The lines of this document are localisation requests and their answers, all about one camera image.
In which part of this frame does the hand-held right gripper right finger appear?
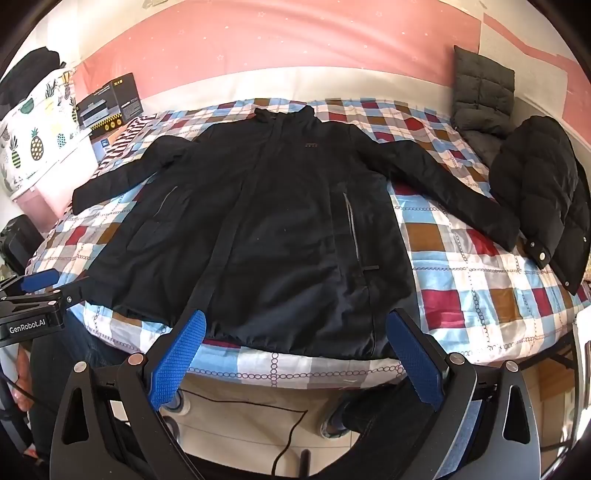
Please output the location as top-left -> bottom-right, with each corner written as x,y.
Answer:
387,309 -> 544,480

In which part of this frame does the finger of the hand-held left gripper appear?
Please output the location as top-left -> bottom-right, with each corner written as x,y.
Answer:
54,282 -> 96,306
18,270 -> 61,295

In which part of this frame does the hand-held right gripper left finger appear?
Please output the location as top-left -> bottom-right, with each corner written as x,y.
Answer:
48,309 -> 206,480

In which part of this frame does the black bag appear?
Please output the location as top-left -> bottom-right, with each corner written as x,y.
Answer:
0,215 -> 45,274

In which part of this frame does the checked bed sheet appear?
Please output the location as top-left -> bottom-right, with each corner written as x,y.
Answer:
25,97 -> 591,389

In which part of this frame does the person's shoe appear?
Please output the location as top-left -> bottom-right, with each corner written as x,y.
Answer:
320,398 -> 366,440

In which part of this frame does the pink storage box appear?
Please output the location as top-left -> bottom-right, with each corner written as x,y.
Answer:
11,138 -> 100,219

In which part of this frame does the pineapple print pillow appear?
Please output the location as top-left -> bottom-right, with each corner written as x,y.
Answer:
0,65 -> 93,195

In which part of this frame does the blue box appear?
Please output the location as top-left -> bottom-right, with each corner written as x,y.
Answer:
90,131 -> 117,162

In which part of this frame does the pink black striped cloth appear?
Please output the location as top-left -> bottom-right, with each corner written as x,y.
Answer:
92,113 -> 160,178

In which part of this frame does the black cardboard box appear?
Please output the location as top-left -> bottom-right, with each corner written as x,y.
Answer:
75,72 -> 145,140

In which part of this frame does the dark cloth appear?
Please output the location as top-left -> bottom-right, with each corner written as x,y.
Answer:
0,47 -> 64,108

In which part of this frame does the black puffer jacket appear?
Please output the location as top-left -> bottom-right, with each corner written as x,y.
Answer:
488,115 -> 591,296

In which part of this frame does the grey puffer jacket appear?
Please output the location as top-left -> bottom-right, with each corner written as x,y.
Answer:
450,45 -> 516,163

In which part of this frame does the black cable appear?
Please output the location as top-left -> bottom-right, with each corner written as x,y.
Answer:
178,387 -> 315,480

